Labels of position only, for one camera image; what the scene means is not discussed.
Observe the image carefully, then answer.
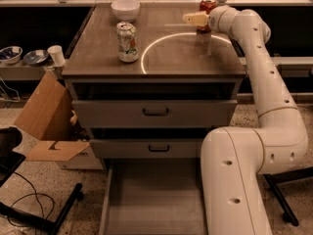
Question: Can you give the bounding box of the blue patterned bowl right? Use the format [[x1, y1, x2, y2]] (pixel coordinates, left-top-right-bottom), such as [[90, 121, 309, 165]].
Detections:
[[22, 50, 49, 66]]

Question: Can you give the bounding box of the grey middle drawer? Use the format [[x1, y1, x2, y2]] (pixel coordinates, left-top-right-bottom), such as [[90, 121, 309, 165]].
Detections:
[[90, 139, 201, 159]]

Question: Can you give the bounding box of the grey side shelf right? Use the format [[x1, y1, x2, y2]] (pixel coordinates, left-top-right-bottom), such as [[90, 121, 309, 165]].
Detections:
[[239, 56, 313, 72]]

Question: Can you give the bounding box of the black stand leg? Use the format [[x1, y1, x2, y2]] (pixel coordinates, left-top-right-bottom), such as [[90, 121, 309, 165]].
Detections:
[[0, 183, 84, 235], [263, 167, 313, 226]]

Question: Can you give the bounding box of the black stand leg right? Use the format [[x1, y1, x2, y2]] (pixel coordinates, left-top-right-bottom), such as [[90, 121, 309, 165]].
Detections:
[[263, 167, 313, 226]]

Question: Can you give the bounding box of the brown cardboard box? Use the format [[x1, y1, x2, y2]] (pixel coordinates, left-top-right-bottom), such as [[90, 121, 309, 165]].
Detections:
[[14, 73, 103, 170]]

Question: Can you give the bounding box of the black floor cable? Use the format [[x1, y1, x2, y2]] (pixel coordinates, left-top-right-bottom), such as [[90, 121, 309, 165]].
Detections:
[[6, 170, 56, 230]]

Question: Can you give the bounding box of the grey open bottom drawer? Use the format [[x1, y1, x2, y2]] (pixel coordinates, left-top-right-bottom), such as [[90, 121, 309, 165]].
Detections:
[[99, 159, 207, 235]]

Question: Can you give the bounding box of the red coke can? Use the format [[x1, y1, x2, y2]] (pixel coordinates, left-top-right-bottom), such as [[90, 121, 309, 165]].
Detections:
[[198, 0, 217, 33]]

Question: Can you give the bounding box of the white green soda can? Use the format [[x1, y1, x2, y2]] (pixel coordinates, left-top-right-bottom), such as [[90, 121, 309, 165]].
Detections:
[[116, 22, 139, 63]]

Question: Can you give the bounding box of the white ceramic bowl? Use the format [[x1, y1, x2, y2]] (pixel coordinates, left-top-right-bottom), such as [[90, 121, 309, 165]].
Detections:
[[111, 0, 141, 23]]

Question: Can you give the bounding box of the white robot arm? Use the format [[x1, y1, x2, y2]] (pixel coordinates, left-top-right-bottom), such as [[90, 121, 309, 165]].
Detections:
[[183, 6, 308, 235]]

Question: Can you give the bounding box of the grey side shelf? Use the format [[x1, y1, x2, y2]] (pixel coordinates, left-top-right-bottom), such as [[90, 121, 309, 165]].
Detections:
[[239, 56, 313, 72], [0, 61, 65, 81]]

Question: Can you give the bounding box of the grey top drawer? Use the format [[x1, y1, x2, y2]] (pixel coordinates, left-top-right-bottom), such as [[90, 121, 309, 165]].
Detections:
[[72, 100, 237, 128]]

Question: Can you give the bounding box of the white paper cup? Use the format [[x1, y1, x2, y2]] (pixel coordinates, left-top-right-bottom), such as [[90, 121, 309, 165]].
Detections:
[[47, 45, 66, 67]]

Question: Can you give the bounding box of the black stand leg left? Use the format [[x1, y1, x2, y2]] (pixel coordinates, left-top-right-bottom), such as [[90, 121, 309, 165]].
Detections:
[[0, 183, 84, 235]]

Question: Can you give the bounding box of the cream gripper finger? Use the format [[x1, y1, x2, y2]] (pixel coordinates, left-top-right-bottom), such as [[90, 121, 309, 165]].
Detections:
[[183, 11, 208, 27]]

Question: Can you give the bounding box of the grey side shelf left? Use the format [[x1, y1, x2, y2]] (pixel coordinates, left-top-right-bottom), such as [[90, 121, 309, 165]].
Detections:
[[0, 61, 65, 81]]

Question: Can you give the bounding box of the black chair seat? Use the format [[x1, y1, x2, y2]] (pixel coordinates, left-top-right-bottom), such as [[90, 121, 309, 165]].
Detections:
[[0, 127, 25, 187]]

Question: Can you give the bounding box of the blue patterned bowl left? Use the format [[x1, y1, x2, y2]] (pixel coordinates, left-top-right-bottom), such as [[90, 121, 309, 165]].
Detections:
[[0, 46, 22, 65]]

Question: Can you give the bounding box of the blue patterned bowl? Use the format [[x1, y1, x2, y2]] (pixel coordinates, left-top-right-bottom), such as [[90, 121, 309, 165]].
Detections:
[[22, 50, 49, 66], [0, 46, 22, 65]]

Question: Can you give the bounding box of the grey drawer cabinet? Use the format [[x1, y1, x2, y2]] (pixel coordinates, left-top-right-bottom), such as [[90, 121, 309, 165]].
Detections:
[[61, 2, 247, 171]]

